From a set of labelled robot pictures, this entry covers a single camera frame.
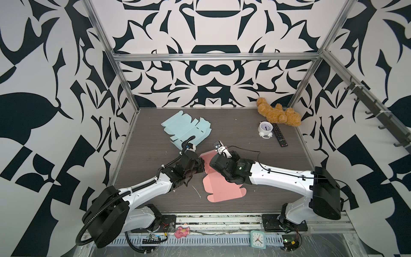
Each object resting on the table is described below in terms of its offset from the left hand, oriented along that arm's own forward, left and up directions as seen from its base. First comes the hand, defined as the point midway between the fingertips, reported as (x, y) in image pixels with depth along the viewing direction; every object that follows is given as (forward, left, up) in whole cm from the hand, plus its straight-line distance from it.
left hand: (204, 158), depth 84 cm
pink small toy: (-31, +11, -7) cm, 33 cm away
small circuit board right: (-36, -37, -11) cm, 53 cm away
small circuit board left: (-33, +23, -12) cm, 42 cm away
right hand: (0, -11, +5) cm, 12 cm away
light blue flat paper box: (+29, +14, -9) cm, 33 cm away
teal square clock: (-35, -22, -8) cm, 42 cm away
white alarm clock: (+23, -40, -7) cm, 47 cm away
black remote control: (+19, -49, -9) cm, 53 cm away
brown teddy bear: (+30, -49, 0) cm, 57 cm away
